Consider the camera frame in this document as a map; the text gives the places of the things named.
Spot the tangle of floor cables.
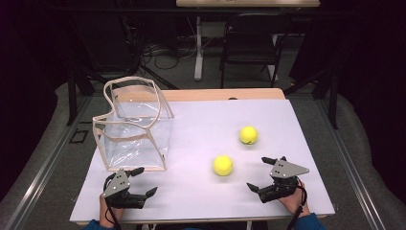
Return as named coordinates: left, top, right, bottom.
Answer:
left=140, top=39, right=197, bottom=71

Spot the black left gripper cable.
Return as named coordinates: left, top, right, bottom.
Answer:
left=102, top=172, right=123, bottom=230

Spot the person's right hand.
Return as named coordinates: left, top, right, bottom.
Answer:
left=277, top=181, right=311, bottom=219

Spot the black folding chair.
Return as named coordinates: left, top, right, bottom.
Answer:
left=219, top=12, right=293, bottom=89

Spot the clear bag with beige trim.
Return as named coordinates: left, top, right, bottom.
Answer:
left=92, top=76, right=175, bottom=173

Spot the white table mat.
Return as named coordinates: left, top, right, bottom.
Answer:
left=69, top=99, right=336, bottom=223

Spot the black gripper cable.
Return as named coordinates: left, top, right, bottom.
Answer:
left=286, top=179, right=308, bottom=230
left=102, top=172, right=123, bottom=230

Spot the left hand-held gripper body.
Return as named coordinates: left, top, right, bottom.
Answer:
left=101, top=168, right=148, bottom=210

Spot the person's left hand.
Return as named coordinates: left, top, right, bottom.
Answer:
left=99, top=193, right=124, bottom=228

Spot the yellow tennis ball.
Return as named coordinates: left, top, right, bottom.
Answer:
left=238, top=125, right=259, bottom=146
left=213, top=154, right=235, bottom=177

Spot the black metal stand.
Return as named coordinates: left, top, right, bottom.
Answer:
left=65, top=68, right=97, bottom=127
left=283, top=68, right=340, bottom=130

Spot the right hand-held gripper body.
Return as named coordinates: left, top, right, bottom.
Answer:
left=258, top=159, right=310, bottom=204

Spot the grey metal floor rail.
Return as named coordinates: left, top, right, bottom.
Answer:
left=3, top=95, right=94, bottom=230
left=315, top=99, right=388, bottom=230

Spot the white-legged background desk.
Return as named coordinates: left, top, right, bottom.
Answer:
left=175, top=0, right=321, bottom=82

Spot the light wooden table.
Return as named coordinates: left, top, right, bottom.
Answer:
left=76, top=87, right=333, bottom=226

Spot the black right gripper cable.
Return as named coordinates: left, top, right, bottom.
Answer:
left=286, top=179, right=308, bottom=230

